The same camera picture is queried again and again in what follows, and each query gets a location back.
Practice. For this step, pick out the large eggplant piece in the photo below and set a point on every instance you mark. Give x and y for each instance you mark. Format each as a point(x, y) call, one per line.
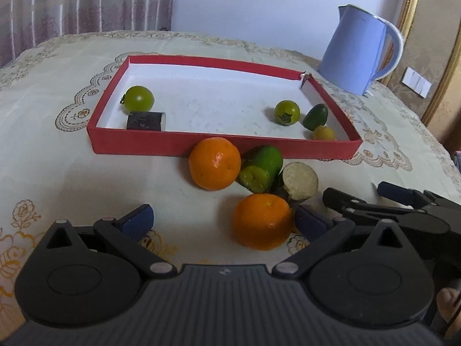
point(299, 180)

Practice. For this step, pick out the gold wall moulding strip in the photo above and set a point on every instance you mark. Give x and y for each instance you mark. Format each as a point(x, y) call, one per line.
point(444, 79)
point(410, 3)

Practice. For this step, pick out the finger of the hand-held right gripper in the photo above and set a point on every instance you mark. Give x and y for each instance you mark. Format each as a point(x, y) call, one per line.
point(356, 207)
point(396, 191)

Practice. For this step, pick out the white wall switch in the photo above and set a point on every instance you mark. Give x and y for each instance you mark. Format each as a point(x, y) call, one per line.
point(417, 82)

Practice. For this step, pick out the small eggplant piece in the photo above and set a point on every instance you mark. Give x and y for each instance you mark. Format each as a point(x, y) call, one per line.
point(144, 120)

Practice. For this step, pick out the dark green oval fruit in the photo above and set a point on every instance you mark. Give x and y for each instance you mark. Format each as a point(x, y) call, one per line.
point(316, 116)

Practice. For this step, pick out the pink patterned curtain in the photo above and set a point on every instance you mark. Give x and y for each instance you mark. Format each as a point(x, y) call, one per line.
point(79, 3)

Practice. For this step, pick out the orange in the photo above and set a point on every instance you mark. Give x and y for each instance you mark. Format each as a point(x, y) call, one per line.
point(262, 221)
point(215, 164)

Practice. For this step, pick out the person's right hand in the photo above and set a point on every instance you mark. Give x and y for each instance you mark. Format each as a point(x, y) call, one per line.
point(450, 310)

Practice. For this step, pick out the cream embroidered tablecloth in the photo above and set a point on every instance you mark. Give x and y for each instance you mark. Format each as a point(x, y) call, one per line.
point(46, 158)

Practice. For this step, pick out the red cardboard tray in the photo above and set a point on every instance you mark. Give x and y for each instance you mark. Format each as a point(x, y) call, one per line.
point(216, 104)

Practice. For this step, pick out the blue electric kettle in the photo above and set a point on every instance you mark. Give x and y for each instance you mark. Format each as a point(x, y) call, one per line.
point(354, 50)

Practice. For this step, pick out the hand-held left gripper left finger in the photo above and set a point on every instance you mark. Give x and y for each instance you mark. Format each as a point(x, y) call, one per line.
point(137, 221)

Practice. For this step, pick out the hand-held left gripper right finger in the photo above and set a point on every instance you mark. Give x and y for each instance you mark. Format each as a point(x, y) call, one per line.
point(310, 223)

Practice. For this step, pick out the small yellow citrus fruit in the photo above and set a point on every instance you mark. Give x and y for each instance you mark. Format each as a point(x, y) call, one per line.
point(324, 133)

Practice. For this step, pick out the cucumber piece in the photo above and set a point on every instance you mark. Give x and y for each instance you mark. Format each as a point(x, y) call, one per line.
point(261, 167)

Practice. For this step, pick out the green tomato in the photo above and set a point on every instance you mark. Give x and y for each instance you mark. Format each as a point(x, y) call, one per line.
point(287, 112)
point(138, 99)

